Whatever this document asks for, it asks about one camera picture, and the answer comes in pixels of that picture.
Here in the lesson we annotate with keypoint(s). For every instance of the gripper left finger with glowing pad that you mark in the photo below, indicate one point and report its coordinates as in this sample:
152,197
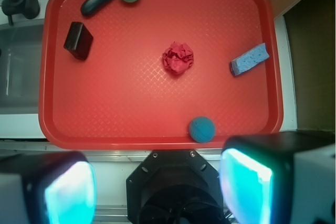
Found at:
57,187

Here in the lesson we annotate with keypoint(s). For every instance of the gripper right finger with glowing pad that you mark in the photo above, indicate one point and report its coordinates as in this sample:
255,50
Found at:
285,177

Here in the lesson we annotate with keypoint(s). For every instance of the black box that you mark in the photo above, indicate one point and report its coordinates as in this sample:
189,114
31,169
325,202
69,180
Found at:
78,41

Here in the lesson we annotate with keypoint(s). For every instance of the blue textured ball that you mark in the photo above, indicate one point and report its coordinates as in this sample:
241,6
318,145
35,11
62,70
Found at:
202,129

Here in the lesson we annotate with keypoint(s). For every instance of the blue sponge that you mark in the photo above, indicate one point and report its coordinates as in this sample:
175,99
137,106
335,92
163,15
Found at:
249,60

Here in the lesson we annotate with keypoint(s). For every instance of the steel sink basin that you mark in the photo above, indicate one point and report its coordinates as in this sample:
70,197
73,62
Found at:
20,68

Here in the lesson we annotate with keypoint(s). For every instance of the red plastic tray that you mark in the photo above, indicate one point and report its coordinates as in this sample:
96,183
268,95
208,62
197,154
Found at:
122,98

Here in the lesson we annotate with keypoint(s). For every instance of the crumpled red paper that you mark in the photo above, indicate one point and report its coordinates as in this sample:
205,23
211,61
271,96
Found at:
178,58

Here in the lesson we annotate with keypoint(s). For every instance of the black faucet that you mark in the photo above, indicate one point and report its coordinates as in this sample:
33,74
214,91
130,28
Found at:
30,9

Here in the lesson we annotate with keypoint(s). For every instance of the black oval stone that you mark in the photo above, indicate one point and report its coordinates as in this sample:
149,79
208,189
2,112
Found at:
90,7

